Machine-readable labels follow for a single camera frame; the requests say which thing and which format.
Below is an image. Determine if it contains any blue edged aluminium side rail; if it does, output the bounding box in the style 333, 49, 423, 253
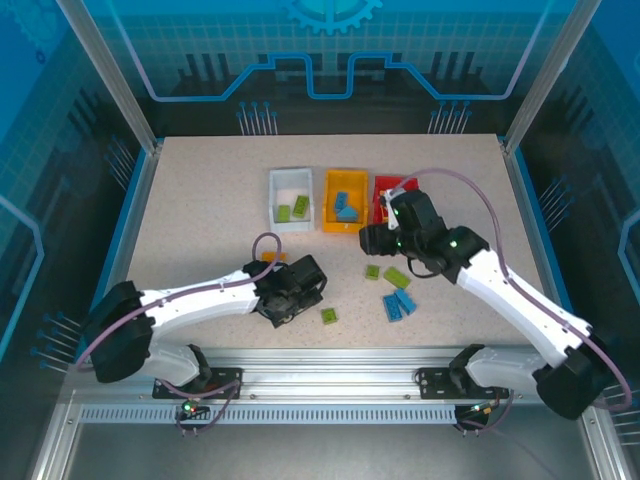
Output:
502, 144, 591, 364
92, 142, 164, 301

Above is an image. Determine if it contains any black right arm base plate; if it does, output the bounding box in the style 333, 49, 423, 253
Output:
417, 367, 509, 401

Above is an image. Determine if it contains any yellow plastic bin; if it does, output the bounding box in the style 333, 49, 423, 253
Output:
322, 169, 370, 235

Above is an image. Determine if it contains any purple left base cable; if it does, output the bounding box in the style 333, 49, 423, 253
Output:
159, 379, 242, 437

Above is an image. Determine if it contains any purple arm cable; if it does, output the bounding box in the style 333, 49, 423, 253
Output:
74, 232, 282, 374
392, 168, 634, 414

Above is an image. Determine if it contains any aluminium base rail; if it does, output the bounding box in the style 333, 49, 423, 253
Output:
69, 344, 601, 426

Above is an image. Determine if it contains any slotted aluminium cable duct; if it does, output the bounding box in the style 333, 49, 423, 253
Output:
78, 403, 459, 426

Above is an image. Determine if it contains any red plastic bin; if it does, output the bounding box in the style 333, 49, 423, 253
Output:
372, 174, 420, 226

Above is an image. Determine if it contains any long lime green lego brick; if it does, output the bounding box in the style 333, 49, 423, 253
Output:
382, 266, 413, 290

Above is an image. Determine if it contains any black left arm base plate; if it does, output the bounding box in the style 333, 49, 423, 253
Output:
152, 367, 244, 401

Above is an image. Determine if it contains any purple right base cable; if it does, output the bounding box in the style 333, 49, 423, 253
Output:
457, 389, 556, 480

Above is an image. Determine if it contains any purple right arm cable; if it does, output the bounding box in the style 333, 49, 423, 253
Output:
392, 168, 634, 414

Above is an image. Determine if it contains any white plastic bin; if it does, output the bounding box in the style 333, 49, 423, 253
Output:
267, 167, 315, 235

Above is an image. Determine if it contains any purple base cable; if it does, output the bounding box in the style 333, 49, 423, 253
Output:
457, 389, 556, 480
159, 379, 242, 437

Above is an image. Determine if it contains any aluminium frame post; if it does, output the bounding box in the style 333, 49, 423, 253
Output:
502, 0, 604, 154
54, 0, 164, 154

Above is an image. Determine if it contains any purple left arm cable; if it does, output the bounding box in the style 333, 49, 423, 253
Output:
74, 232, 282, 374

